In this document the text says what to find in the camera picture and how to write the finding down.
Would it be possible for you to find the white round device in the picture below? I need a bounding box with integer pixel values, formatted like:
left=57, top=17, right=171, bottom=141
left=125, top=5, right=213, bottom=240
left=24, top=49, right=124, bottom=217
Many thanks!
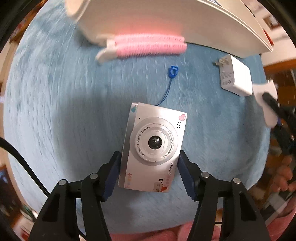
left=252, top=81, right=279, bottom=129

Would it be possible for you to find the white power adapter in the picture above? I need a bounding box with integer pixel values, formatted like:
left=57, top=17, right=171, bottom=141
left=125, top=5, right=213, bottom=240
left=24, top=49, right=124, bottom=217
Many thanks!
left=214, top=54, right=253, bottom=97

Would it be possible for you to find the white children's digital camera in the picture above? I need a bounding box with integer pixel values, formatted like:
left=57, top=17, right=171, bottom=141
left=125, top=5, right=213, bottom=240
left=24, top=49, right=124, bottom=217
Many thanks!
left=117, top=65, right=188, bottom=193

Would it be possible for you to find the pink hair roller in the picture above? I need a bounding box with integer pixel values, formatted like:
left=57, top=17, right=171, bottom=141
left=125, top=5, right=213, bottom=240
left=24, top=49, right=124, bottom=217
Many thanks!
left=96, top=34, right=187, bottom=64

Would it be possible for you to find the white plastic storage bin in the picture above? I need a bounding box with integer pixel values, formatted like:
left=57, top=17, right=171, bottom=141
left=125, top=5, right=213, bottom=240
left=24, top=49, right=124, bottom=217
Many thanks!
left=64, top=0, right=273, bottom=58

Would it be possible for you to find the blue plush table mat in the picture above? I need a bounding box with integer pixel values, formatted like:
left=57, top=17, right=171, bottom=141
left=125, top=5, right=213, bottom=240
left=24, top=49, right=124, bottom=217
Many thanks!
left=3, top=0, right=272, bottom=235

